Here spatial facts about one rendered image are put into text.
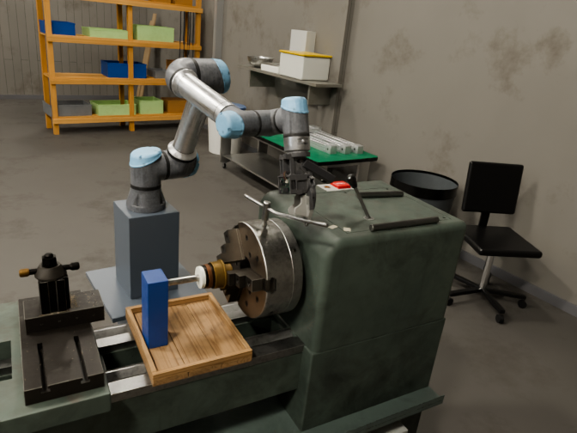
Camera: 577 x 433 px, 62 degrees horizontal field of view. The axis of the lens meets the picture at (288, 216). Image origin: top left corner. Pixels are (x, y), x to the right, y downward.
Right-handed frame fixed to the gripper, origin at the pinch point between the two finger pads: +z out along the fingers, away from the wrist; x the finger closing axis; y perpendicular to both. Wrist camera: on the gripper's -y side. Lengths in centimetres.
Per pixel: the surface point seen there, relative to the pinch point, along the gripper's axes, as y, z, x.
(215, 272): 22.8, 14.4, -18.7
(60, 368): 68, 31, -12
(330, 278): -6.6, 18.0, -0.1
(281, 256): 5.5, 10.5, -7.8
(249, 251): 11.2, 9.3, -18.1
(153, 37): -130, -234, -646
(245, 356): 17.6, 40.0, -11.7
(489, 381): -159, 115, -67
